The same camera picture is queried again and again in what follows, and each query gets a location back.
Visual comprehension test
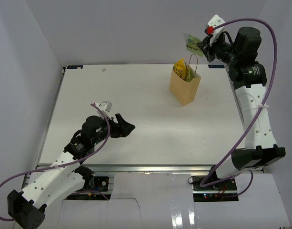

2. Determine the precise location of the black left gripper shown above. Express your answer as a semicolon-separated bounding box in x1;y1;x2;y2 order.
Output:
92;114;135;146

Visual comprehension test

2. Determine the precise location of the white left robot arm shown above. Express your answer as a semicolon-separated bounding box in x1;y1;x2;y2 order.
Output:
7;114;135;229

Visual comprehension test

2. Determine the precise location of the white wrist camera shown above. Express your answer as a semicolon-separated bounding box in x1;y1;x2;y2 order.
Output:
94;101;112;120
205;14;225;46

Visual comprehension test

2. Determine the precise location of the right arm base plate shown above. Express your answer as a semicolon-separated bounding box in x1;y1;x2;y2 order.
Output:
188;176;239;203

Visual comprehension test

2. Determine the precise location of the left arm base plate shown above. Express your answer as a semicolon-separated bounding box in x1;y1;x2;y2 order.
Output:
71;177;111;200

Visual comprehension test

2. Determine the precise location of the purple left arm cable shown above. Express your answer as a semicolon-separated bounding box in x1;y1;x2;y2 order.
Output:
0;102;112;221

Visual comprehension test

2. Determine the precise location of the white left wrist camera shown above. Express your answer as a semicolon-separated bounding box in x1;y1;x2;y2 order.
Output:
94;101;112;120

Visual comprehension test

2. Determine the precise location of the green candy packet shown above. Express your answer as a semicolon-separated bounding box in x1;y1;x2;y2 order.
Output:
183;33;204;57

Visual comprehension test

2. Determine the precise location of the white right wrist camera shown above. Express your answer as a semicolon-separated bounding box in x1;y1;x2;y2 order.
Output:
205;14;225;46

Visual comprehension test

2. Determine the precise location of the aluminium table front rail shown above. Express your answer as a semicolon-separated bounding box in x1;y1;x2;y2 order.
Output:
86;164;211;173

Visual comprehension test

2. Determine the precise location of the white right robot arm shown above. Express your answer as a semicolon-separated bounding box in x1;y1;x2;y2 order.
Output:
197;27;286;190

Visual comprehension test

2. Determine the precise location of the yellow M&M packet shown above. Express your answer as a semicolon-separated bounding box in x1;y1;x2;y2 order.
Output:
176;59;187;80
172;65;181;77

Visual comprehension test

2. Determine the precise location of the brown paper bag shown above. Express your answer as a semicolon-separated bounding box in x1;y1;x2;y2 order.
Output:
169;54;201;106

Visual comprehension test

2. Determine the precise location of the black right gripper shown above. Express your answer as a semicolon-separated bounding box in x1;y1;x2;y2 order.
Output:
197;32;240;66

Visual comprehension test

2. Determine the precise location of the light green sachet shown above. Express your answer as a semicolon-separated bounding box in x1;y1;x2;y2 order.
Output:
185;71;191;82

